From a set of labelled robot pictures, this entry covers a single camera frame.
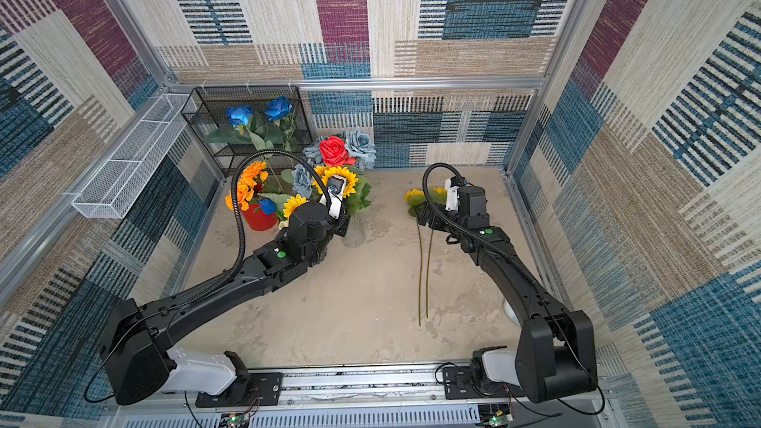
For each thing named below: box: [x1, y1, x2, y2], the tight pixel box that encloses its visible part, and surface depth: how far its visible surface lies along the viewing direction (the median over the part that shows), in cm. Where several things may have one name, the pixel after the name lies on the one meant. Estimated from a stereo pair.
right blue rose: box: [263, 95, 295, 121], surface depth 74 cm
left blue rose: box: [225, 105, 255, 127], surface depth 70 cm
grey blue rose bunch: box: [291, 128, 377, 199], surface depth 72 cm
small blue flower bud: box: [259, 198, 277, 215], surface depth 75 cm
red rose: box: [319, 135, 357, 168], surface depth 70 cm
